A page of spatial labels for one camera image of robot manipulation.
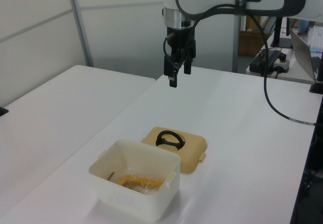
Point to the grey emergency stop button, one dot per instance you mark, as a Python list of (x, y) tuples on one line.
[(282, 63)]

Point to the tan tool case lid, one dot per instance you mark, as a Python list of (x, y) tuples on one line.
[(191, 156)]

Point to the white plastic tool case box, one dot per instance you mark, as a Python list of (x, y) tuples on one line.
[(141, 203)]

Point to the brown cardboard box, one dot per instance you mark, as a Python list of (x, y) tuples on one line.
[(248, 42)]

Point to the black power box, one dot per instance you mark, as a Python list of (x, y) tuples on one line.
[(262, 62)]

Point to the blue cup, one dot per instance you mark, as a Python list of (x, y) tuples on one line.
[(303, 26)]

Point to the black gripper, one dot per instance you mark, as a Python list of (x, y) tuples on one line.
[(179, 38)]

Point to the black monitor stand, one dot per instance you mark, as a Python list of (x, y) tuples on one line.
[(277, 29)]

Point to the silver laptop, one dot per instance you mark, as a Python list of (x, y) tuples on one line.
[(301, 55)]

